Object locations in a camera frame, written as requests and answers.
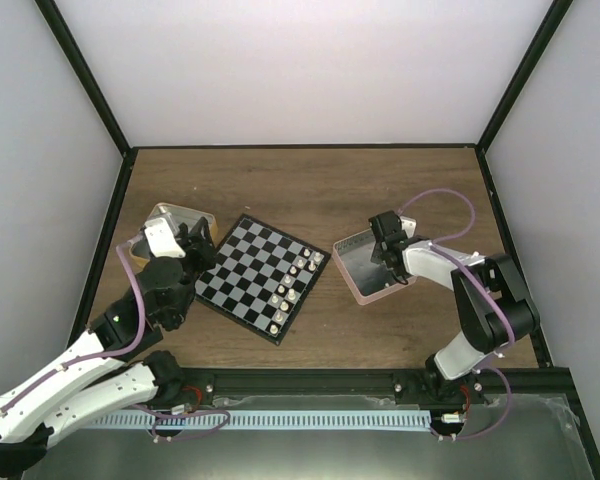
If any pink tin box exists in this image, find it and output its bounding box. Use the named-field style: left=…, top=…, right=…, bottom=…
left=332, top=229, right=415, bottom=306

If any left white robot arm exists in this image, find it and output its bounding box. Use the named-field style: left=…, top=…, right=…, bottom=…
left=0, top=216, right=216, bottom=478

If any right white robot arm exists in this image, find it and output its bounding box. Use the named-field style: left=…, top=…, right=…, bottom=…
left=371, top=228, right=540, bottom=403

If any yellow tin box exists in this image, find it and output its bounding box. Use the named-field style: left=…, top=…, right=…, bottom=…
left=129, top=202, right=219, bottom=267

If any black and white chessboard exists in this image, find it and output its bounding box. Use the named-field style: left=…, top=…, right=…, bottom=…
left=195, top=214, right=331, bottom=345

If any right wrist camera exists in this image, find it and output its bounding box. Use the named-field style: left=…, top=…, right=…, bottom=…
left=369, top=210, right=417, bottom=244

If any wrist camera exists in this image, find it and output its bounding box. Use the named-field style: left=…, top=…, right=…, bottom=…
left=144, top=215, right=185, bottom=258
left=369, top=210, right=417, bottom=244

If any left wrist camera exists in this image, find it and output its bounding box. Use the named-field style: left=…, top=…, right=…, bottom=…
left=144, top=215, right=185, bottom=258

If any light blue slotted cable duct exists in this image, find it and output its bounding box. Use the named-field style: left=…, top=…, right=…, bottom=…
left=89, top=410, right=432, bottom=433

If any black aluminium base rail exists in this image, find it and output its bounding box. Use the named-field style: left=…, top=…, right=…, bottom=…
left=183, top=367, right=577, bottom=407

